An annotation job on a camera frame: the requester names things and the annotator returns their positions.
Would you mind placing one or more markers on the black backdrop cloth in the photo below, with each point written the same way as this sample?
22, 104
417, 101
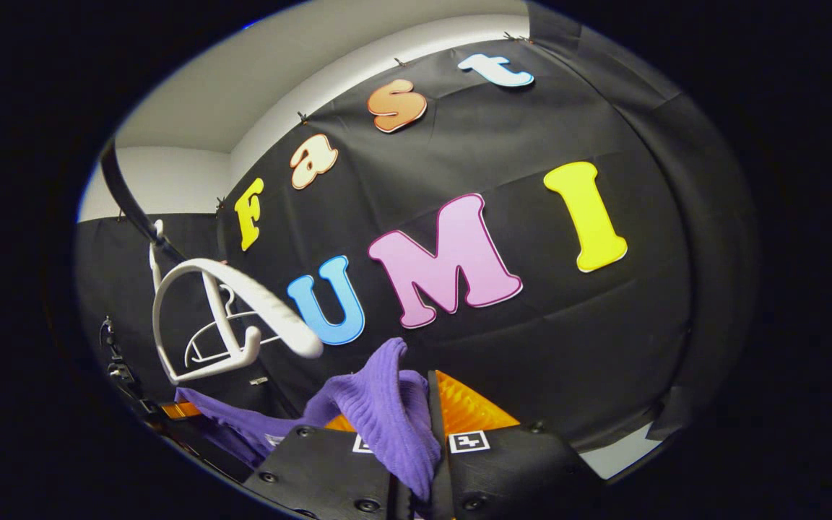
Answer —
531, 347

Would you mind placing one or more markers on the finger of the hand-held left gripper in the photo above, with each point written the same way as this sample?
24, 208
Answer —
179, 411

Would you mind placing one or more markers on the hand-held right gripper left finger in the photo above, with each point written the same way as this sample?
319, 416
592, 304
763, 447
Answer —
315, 469

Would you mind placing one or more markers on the purple ribbed jacket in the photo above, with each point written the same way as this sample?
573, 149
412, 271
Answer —
387, 412

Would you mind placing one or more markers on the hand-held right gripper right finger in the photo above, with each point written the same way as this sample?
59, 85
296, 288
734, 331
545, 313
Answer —
517, 477

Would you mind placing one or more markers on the black clothes rail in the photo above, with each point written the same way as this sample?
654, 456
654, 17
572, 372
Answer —
131, 202

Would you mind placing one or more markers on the white plastic clothes hanger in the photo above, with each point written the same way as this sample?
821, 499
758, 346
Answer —
203, 339
271, 307

